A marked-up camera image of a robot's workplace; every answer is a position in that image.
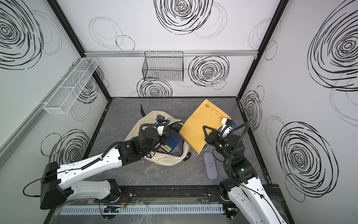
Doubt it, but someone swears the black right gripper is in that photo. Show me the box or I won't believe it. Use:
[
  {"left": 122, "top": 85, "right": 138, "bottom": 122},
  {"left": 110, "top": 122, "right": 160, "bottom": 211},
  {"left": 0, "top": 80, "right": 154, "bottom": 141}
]
[{"left": 202, "top": 126, "right": 234, "bottom": 163}]

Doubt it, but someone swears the yellow kraft notebook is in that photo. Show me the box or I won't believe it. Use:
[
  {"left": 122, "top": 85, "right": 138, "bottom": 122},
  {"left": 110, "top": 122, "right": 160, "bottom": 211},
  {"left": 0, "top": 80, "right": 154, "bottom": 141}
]
[{"left": 180, "top": 100, "right": 230, "bottom": 154}]

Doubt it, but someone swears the dark blue book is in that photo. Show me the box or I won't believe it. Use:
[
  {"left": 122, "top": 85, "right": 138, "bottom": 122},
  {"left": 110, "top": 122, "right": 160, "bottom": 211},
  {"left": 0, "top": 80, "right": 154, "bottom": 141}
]
[{"left": 159, "top": 133, "right": 182, "bottom": 155}]

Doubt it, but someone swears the cream canvas backpack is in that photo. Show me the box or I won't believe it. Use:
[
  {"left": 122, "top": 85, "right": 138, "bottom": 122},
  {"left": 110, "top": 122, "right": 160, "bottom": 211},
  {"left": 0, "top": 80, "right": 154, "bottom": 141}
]
[{"left": 120, "top": 107, "right": 191, "bottom": 166}]

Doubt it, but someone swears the purple pencil case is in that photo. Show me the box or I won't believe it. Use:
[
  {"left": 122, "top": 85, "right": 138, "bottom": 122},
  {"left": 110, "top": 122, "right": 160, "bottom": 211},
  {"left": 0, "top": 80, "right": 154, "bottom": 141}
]
[{"left": 203, "top": 152, "right": 218, "bottom": 180}]

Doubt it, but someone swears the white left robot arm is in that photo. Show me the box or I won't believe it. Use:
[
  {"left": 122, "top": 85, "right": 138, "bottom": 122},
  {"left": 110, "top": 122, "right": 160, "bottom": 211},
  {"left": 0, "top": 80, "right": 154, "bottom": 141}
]
[{"left": 40, "top": 127, "right": 167, "bottom": 210}]

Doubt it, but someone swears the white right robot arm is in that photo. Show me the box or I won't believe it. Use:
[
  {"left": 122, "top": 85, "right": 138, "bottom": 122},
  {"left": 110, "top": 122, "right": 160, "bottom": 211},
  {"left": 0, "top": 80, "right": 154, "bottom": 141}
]
[{"left": 203, "top": 123, "right": 286, "bottom": 224}]

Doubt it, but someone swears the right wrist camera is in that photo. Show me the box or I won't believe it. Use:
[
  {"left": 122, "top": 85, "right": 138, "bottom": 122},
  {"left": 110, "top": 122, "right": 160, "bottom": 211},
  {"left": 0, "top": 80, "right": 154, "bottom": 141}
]
[{"left": 221, "top": 118, "right": 236, "bottom": 135}]

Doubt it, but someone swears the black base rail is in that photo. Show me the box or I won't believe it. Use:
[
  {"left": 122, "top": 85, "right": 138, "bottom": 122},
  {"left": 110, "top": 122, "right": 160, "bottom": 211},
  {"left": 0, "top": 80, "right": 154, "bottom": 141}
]
[{"left": 95, "top": 184, "right": 280, "bottom": 203}]

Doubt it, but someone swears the white slotted cable duct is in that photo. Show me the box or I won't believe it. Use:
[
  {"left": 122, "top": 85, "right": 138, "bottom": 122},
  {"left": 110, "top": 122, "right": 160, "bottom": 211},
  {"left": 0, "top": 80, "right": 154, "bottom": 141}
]
[{"left": 60, "top": 204, "right": 224, "bottom": 215}]

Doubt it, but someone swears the black wire wall basket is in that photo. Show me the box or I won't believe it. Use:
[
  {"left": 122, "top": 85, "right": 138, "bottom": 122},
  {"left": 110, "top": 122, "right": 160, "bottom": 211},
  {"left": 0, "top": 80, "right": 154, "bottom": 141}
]
[{"left": 142, "top": 51, "right": 184, "bottom": 82}]

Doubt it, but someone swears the white mesh wall shelf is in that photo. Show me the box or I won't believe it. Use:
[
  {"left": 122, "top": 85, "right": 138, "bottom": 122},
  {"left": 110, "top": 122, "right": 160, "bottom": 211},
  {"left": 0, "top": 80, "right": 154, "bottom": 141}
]
[{"left": 43, "top": 57, "right": 99, "bottom": 114}]

